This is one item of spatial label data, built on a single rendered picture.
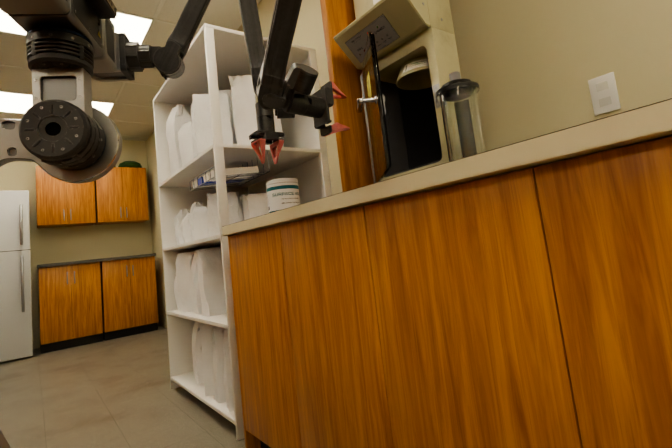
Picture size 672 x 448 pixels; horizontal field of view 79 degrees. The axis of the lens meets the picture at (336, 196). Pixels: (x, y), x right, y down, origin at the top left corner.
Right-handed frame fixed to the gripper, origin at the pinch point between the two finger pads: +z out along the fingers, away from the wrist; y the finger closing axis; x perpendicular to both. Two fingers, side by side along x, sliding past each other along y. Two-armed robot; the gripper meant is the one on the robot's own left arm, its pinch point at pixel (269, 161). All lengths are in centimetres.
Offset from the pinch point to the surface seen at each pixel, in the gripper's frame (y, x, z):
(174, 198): 19, 178, -17
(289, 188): 19.1, 20.9, 5.3
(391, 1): 23, -41, -39
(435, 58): 33, -46, -21
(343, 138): 24.8, -9.0, -6.8
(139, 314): 46, 455, 85
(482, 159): 3, -75, 17
